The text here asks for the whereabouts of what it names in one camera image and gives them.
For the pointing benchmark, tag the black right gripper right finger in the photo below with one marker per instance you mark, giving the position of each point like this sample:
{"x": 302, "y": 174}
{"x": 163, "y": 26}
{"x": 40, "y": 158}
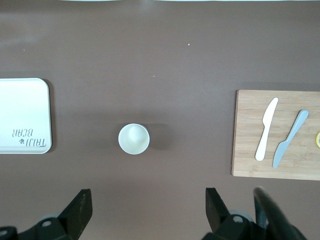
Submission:
{"x": 222, "y": 222}

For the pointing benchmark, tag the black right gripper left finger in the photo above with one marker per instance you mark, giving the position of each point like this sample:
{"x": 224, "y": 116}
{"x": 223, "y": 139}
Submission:
{"x": 72, "y": 217}

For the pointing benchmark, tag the white plastic cup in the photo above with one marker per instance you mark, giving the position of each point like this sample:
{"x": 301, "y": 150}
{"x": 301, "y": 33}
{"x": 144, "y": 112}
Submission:
{"x": 133, "y": 143}

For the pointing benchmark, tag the bamboo cutting board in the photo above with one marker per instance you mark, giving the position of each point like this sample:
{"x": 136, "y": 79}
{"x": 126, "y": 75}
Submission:
{"x": 247, "y": 140}

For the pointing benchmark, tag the grey plastic knife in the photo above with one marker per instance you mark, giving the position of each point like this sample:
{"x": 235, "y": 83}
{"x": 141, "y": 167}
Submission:
{"x": 281, "y": 152}

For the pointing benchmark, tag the white plastic knife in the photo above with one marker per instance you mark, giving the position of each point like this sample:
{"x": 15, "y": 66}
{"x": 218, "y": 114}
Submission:
{"x": 266, "y": 125}

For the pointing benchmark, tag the cream bear print tray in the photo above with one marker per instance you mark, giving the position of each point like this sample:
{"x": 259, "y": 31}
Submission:
{"x": 22, "y": 110}

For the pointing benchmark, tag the dried lemon slice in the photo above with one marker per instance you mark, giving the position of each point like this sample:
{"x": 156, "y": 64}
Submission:
{"x": 318, "y": 139}

